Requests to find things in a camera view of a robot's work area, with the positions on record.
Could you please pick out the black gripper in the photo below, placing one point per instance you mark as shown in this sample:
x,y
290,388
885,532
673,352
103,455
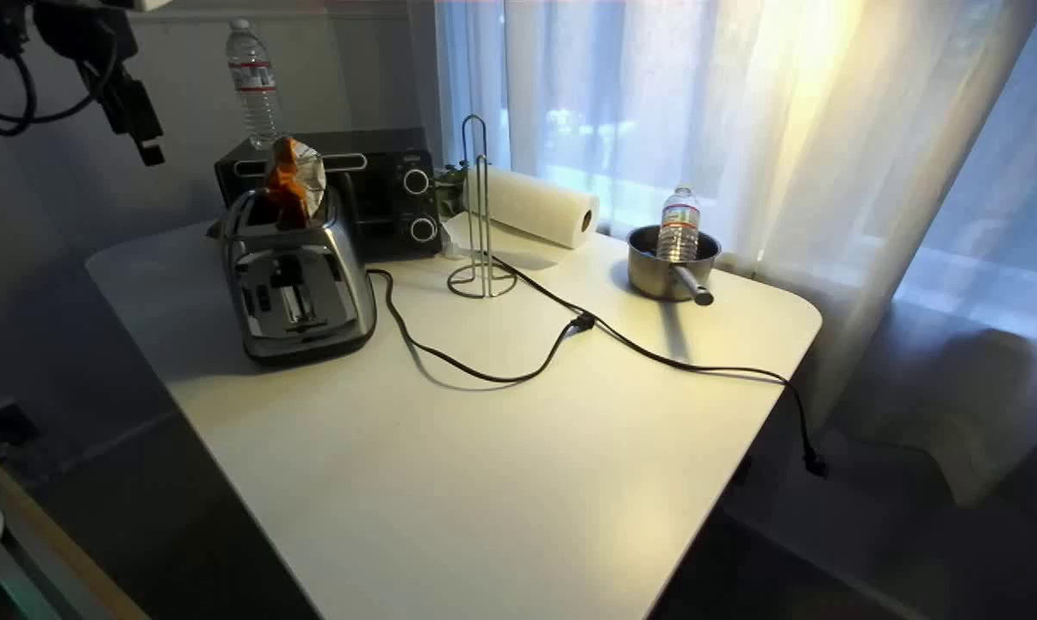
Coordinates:
x,y
81,30

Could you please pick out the large clear water bottle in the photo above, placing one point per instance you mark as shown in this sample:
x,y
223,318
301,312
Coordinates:
x,y
252,79

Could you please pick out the silver toaster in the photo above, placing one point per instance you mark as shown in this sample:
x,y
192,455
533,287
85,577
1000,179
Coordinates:
x,y
298,287

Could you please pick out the black toaster oven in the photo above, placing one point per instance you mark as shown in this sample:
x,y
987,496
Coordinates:
x,y
389,195

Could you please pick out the small clear water bottle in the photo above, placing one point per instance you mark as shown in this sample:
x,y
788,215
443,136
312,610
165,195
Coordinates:
x,y
678,224

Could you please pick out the white sheer curtain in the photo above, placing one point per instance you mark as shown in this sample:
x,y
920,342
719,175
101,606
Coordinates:
x,y
828,140

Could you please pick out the white cushioned seat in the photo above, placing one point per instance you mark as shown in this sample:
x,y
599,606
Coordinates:
x,y
966,381

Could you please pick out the dark wall outlet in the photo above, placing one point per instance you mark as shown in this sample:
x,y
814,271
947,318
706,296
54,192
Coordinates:
x,y
9,424

